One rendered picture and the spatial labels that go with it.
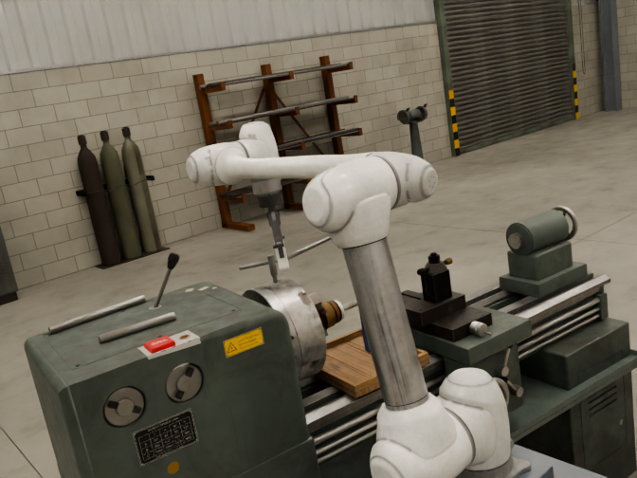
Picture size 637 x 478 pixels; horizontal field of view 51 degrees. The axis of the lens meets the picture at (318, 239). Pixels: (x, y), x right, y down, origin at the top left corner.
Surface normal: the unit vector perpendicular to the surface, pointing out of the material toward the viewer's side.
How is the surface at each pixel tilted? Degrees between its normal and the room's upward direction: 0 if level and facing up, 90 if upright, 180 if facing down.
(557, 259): 90
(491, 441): 91
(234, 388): 90
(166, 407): 90
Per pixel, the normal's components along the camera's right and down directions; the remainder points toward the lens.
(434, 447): 0.52, -0.14
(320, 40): 0.63, 0.08
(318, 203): -0.78, 0.18
